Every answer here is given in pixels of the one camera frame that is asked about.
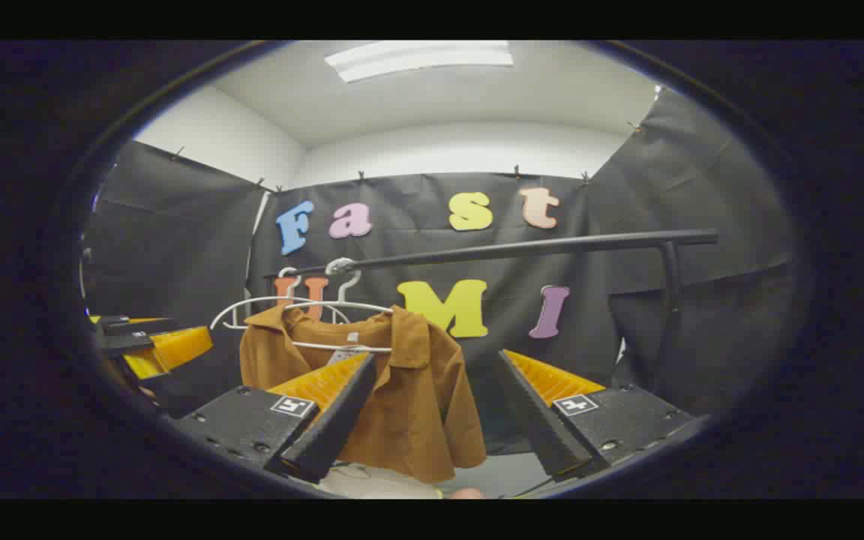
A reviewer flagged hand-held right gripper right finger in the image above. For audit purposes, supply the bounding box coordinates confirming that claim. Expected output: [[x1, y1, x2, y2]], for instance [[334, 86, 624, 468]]
[[497, 349, 703, 481]]

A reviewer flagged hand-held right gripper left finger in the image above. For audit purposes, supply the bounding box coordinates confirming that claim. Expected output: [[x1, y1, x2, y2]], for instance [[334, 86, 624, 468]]
[[169, 352, 378, 485]]

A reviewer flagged cream lined laundry hamper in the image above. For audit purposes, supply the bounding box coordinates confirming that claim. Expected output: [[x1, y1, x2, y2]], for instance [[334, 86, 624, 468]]
[[319, 463, 445, 500]]

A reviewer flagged brown collared shirt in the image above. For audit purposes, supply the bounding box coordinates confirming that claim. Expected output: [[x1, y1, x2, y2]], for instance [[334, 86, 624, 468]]
[[239, 304, 487, 485]]

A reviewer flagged white plastic clothes hanger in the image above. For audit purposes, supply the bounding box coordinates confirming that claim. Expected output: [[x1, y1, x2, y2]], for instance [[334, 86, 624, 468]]
[[210, 267, 352, 332], [282, 258, 395, 354]]

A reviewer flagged black clothes rack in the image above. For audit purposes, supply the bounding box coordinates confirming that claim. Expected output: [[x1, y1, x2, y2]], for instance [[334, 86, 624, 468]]
[[263, 229, 719, 391]]

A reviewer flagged black backdrop cloth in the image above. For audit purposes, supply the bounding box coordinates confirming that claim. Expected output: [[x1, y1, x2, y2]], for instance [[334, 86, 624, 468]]
[[83, 88, 798, 452]]

